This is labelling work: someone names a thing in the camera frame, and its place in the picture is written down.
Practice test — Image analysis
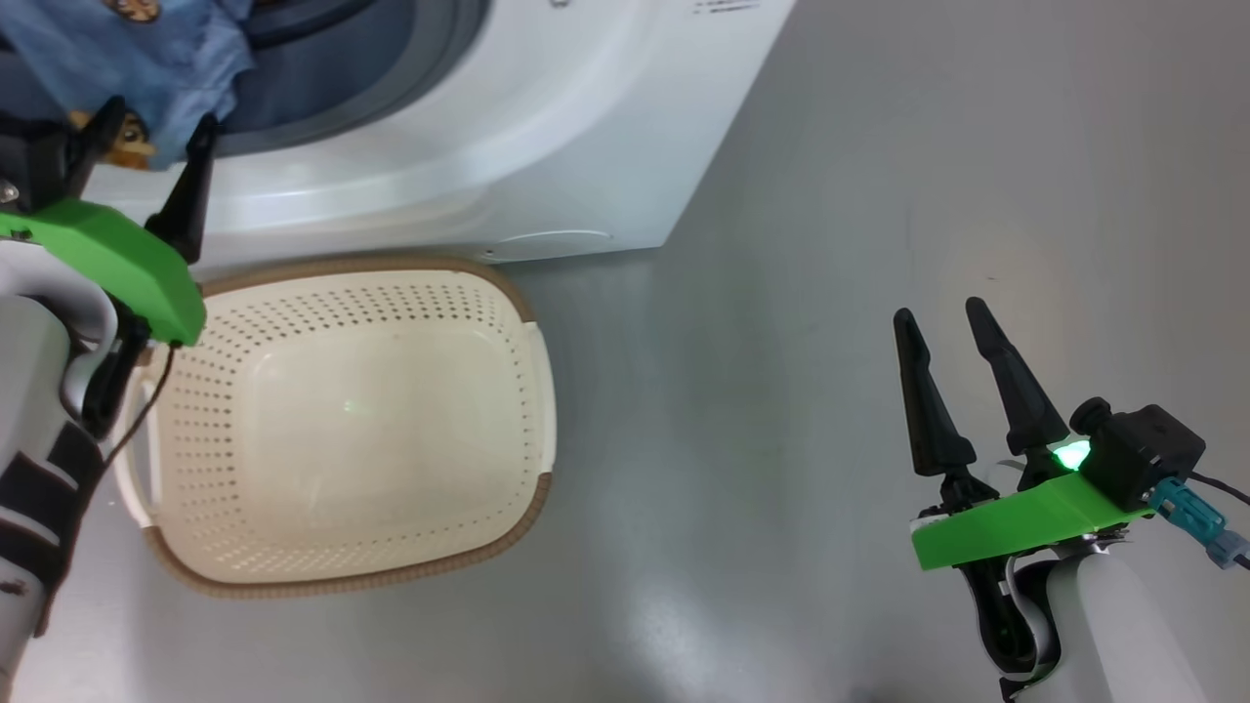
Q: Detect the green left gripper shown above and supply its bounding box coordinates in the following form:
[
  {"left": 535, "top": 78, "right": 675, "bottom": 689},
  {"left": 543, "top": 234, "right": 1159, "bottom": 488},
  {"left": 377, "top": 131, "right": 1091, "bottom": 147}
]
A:
[{"left": 0, "top": 96, "right": 221, "bottom": 348}]

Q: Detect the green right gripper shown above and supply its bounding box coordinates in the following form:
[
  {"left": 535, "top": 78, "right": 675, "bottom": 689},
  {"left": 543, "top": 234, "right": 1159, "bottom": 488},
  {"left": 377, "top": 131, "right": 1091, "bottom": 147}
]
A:
[{"left": 893, "top": 297, "right": 1153, "bottom": 680}]

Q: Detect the blue bear-print garment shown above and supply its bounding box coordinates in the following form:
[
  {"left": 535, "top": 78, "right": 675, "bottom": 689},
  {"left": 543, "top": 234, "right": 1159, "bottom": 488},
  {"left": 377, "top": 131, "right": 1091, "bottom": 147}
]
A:
[{"left": 0, "top": 0, "right": 257, "bottom": 172}]

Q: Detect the grey rubber door gasket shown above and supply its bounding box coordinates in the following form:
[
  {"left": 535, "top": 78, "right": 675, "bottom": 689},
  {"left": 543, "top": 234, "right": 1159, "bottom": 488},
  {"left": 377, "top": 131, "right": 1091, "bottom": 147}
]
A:
[{"left": 210, "top": 0, "right": 494, "bottom": 157}]

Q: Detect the white front-load washing machine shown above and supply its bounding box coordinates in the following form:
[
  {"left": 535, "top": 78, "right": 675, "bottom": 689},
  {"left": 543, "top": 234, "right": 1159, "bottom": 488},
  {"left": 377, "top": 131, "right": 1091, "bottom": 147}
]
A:
[{"left": 0, "top": 0, "right": 797, "bottom": 272}]

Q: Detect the cream perforated laundry basket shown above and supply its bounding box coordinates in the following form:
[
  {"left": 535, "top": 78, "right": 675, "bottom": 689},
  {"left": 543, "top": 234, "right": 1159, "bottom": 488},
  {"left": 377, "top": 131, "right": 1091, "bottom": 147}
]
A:
[{"left": 112, "top": 254, "right": 558, "bottom": 600}]

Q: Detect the round white filter cover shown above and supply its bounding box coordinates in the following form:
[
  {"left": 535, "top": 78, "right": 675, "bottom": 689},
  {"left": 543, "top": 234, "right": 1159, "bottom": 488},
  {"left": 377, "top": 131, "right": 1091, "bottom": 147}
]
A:
[{"left": 493, "top": 229, "right": 614, "bottom": 263}]

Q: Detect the left cable with teal connector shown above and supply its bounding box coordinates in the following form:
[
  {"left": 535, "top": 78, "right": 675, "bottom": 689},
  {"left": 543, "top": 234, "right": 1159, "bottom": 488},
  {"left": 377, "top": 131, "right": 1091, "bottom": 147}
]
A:
[{"left": 96, "top": 340, "right": 179, "bottom": 475}]

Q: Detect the cable with teal connector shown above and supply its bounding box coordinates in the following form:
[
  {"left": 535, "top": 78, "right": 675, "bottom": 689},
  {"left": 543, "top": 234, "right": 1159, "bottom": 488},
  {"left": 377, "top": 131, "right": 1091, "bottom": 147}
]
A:
[
  {"left": 1147, "top": 472, "right": 1250, "bottom": 572},
  {"left": 96, "top": 340, "right": 179, "bottom": 475}
]

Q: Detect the right cable with teal connector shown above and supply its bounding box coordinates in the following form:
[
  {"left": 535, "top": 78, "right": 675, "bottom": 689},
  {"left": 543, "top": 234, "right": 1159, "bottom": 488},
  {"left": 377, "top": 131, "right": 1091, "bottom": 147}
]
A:
[{"left": 1147, "top": 472, "right": 1250, "bottom": 572}]

